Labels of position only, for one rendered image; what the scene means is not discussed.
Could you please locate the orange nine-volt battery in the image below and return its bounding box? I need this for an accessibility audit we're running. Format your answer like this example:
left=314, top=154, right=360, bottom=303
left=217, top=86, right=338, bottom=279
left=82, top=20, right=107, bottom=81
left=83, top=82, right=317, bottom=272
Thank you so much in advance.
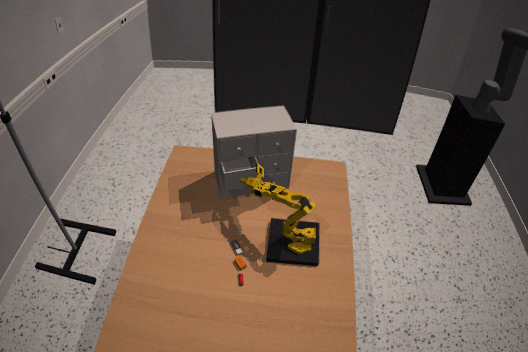
left=234, top=256, right=247, bottom=270

